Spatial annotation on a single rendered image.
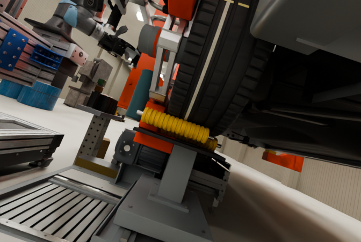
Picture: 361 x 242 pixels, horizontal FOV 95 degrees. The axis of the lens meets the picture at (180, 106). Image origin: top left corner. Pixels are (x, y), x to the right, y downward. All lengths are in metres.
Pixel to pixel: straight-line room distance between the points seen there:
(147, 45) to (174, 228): 0.68
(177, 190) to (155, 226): 0.17
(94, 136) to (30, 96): 3.32
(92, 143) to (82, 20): 0.87
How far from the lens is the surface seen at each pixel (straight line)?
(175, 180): 0.71
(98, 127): 1.41
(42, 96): 4.61
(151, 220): 0.59
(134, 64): 0.98
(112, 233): 0.65
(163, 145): 0.68
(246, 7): 0.55
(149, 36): 0.79
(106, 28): 0.69
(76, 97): 8.50
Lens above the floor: 0.49
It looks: 8 degrees up
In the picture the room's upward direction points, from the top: 19 degrees clockwise
